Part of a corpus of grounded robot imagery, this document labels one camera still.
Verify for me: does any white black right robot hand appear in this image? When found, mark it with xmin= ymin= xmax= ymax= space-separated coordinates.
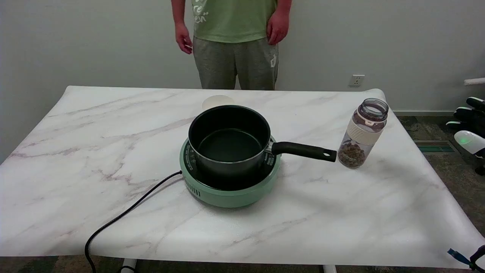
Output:
xmin=446 ymin=97 xmax=485 ymax=158

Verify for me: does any clear bottle with brown pellets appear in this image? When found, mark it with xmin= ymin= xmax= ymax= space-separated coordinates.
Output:
xmin=337 ymin=98 xmax=389 ymax=169

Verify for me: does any floor vent grille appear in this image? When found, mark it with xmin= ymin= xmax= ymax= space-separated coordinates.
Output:
xmin=413 ymin=140 xmax=456 ymax=154

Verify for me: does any green round induction cooker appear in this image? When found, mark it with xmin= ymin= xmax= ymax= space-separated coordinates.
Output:
xmin=179 ymin=135 xmax=282 ymax=208

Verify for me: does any person in green shirt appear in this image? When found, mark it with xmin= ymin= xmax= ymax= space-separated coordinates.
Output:
xmin=171 ymin=0 xmax=293 ymax=91

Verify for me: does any marble pattern table cover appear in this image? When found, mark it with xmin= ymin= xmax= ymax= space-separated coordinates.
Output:
xmin=0 ymin=85 xmax=485 ymax=270

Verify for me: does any black looping robot cable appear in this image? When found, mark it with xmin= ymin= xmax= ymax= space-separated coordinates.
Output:
xmin=469 ymin=245 xmax=485 ymax=272

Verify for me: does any blue cable plug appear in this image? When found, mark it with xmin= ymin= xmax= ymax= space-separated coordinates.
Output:
xmin=447 ymin=248 xmax=472 ymax=266

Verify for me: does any black saucepan with long handle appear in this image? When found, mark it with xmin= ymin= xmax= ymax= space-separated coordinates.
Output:
xmin=188 ymin=105 xmax=337 ymax=179

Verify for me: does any black power cord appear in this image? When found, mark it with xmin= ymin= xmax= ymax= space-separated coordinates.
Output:
xmin=84 ymin=171 xmax=183 ymax=273

